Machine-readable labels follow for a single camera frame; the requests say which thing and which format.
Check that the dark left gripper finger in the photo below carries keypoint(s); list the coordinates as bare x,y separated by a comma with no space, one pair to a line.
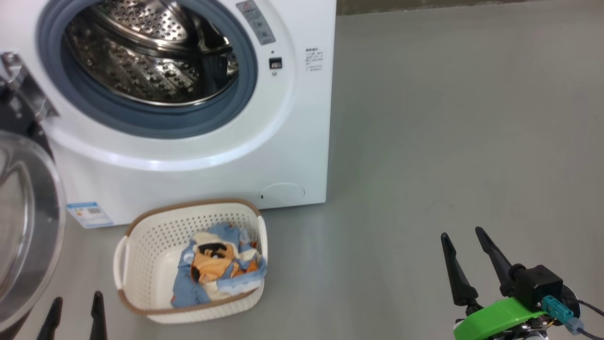
99,321
51,323

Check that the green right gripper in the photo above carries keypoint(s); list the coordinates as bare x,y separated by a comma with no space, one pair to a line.
495,318

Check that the black round washer door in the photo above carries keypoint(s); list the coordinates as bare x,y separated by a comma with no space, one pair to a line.
28,236

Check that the blue garment large cartoon face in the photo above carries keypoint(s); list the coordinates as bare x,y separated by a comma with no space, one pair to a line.
212,264

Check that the white front-load washing machine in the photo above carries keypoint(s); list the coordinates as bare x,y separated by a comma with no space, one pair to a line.
292,141

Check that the metal washer door hinge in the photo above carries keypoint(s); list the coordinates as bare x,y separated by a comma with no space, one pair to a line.
28,89

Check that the perforated steel washer drum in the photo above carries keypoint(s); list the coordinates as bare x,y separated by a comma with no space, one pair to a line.
141,61

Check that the black door latch socket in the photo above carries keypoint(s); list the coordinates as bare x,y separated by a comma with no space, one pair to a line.
275,63

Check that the white perforated laundry basket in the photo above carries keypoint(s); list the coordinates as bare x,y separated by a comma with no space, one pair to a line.
151,236

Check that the blue energy label sticker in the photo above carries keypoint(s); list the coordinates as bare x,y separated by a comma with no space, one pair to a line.
89,215

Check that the round white filter cover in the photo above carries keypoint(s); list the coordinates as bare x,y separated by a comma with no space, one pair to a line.
282,195

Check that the grey warning label sticker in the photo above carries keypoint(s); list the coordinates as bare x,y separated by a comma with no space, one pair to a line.
257,23

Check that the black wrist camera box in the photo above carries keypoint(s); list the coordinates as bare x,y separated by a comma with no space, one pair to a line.
538,285

